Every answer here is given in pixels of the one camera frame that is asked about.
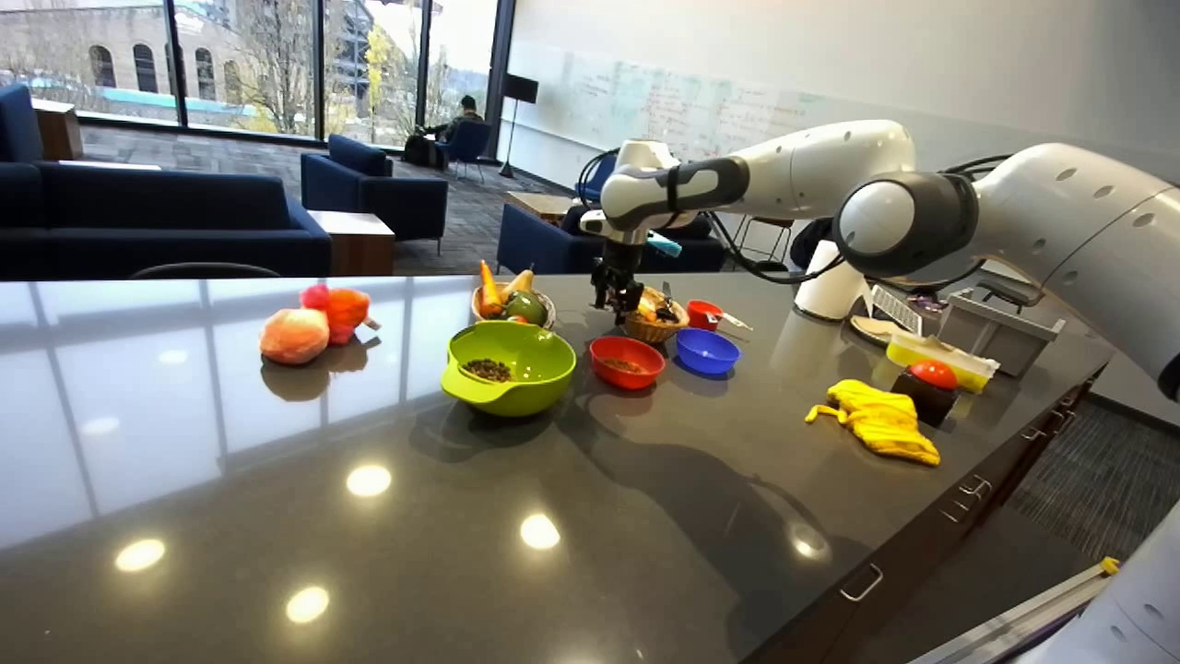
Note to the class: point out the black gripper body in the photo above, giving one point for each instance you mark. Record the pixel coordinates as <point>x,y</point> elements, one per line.
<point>618,269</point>

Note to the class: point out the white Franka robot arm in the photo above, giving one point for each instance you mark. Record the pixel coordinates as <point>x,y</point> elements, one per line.
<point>983,208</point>

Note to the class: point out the yellow wicker basket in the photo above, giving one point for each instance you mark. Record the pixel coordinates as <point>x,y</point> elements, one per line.
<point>658,328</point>

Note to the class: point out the orange plastic bowl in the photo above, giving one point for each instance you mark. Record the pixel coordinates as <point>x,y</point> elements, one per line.
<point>629,361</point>

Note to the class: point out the blue plastic bowl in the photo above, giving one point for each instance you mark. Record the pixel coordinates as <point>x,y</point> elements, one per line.
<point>704,356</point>

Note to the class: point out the green plastic bowl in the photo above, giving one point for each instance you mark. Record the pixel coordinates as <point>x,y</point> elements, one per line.
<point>521,387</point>

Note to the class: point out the snack packet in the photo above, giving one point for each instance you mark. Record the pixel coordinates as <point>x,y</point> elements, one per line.
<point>652,300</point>

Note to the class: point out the red measuring cup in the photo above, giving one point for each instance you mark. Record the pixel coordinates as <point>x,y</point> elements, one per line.
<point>701,315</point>

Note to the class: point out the dark blue two-seat sofa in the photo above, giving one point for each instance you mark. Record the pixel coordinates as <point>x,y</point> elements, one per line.
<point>540,240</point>

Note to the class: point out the green toy avocado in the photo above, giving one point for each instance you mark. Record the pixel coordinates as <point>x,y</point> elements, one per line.
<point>529,307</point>

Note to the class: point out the bright blue lounge chair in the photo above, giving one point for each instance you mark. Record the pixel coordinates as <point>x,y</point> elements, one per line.
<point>590,171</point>

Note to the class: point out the low wooden table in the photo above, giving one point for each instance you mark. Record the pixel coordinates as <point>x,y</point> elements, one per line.
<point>540,203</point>

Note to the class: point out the dark food bits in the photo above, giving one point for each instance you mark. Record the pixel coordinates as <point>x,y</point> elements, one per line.
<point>489,371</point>

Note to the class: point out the white paper towel roll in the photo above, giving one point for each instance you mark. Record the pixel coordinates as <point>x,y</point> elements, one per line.
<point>830,295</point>

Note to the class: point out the black speaker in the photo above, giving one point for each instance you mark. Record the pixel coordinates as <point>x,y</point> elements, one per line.
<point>521,88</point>

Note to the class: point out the person seated by window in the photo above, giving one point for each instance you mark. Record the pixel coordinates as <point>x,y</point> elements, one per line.
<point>465,123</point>

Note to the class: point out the white plate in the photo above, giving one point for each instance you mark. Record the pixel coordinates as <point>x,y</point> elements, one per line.
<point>870,328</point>

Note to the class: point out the dark blue armchair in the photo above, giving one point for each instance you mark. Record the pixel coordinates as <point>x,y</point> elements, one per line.
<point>371,187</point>

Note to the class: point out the wooden coffee table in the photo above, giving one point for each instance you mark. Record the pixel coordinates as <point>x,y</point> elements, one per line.
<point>355,233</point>

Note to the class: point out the clear plastic lid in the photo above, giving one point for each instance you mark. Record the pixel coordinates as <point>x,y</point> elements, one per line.
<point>892,307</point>

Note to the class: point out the red plush tomato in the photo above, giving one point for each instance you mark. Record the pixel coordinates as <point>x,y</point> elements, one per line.
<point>343,311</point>

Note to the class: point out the yellow knitted cloth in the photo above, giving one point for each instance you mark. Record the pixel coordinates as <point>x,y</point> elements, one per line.
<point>879,422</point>

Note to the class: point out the peach plush toy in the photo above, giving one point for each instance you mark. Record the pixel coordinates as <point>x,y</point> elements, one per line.
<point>298,335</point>

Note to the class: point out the yellow plastic container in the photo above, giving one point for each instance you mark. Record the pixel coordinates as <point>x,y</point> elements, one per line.
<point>971,365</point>

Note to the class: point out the grey box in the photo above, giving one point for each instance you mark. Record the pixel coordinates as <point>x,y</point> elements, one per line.
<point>999,334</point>

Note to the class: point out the long dark blue sofa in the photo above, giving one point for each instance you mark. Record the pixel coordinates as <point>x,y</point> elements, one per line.
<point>150,224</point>

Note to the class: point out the white rod yellow tip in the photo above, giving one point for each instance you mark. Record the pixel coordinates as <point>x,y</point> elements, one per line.
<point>1033,608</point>

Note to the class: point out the wooden cabinet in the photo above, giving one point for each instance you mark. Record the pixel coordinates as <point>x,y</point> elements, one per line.
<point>58,129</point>

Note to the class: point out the white paper sheet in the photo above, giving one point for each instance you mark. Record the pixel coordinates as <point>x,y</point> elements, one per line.
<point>1131,612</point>

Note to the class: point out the blue high-back chair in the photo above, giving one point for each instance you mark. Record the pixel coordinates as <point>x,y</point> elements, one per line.
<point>16,123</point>

